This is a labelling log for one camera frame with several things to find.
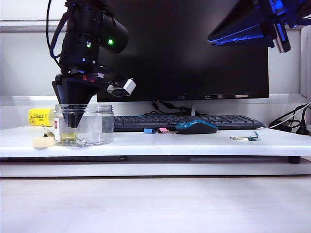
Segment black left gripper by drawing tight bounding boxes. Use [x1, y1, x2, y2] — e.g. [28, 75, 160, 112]
[52, 64, 115, 129]

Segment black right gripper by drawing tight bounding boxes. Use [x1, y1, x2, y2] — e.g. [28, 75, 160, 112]
[208, 0, 290, 47]

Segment yellow binder clip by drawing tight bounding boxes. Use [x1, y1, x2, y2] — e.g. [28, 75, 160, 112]
[60, 132, 87, 144]
[40, 124, 55, 138]

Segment round transparent plastic jar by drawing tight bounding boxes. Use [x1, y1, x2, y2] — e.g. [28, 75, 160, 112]
[53, 103, 115, 148]

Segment yellow label plastic bottle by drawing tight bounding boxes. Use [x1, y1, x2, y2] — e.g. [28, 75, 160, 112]
[27, 108, 56, 127]

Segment black computer monitor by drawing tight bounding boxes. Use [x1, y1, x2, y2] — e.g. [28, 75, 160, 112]
[96, 0, 270, 103]

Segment black computer keyboard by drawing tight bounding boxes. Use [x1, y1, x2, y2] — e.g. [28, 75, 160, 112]
[113, 115, 265, 133]

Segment pink binder clip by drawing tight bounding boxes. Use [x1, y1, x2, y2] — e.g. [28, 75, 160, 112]
[157, 127, 177, 135]

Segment teal binder clip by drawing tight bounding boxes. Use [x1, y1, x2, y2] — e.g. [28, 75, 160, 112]
[229, 131, 260, 141]

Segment black and blue mouse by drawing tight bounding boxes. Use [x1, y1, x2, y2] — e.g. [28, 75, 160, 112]
[175, 120, 219, 135]

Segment white raised desk board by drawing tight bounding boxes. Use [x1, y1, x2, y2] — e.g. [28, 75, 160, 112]
[0, 125, 311, 158]

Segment black power plug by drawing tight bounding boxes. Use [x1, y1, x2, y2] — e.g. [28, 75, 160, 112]
[295, 118, 311, 136]

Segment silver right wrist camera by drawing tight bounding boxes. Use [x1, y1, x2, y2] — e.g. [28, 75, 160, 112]
[272, 23, 292, 53]

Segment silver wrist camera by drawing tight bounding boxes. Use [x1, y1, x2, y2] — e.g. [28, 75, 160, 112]
[106, 78, 137, 97]
[272, 23, 292, 53]

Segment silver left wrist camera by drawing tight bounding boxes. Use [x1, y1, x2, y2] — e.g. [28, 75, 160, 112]
[106, 78, 137, 97]

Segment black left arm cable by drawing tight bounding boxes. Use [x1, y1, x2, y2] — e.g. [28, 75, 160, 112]
[46, 0, 66, 69]

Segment black cables behind monitor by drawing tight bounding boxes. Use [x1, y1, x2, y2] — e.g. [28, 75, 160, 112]
[150, 101, 192, 116]

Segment black and white cable bundle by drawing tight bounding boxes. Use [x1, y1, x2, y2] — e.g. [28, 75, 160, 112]
[268, 101, 311, 133]

